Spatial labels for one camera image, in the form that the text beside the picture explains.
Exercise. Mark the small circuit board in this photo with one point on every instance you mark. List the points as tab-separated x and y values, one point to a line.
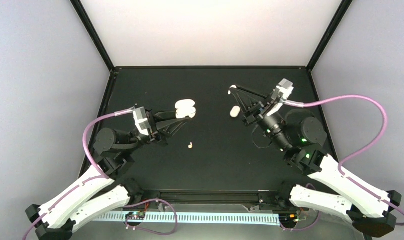
289	217
135	216

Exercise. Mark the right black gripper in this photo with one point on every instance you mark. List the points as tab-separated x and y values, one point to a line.
251	112

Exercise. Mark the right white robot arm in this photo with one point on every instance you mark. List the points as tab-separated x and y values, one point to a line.
292	129

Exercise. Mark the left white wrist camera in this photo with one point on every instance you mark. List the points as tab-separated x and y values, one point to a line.
141	121

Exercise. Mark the white perforated cable tray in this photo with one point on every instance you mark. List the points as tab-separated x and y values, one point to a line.
268	219

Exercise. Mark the small circuit board right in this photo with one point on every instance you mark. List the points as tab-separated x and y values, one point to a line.
289	217

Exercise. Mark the left black frame post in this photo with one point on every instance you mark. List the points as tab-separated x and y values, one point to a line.
92	32

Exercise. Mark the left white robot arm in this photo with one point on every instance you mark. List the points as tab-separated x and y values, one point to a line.
103	187

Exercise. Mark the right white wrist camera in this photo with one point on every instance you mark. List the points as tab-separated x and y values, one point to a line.
280	94

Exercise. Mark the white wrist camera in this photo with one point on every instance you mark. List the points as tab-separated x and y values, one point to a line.
280	94
141	121

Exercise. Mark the right black frame post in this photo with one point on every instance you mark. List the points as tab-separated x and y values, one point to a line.
328	34

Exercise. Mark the beige square charging case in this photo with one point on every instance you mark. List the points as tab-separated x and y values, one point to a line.
185	108

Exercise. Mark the black frame post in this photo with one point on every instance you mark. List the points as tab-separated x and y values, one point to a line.
328	34
92	32

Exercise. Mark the black front rail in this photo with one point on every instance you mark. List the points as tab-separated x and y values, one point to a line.
212	196

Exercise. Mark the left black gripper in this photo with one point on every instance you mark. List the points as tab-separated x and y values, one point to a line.
157	136

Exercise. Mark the small circuit board left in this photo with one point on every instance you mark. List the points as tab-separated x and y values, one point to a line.
135	216

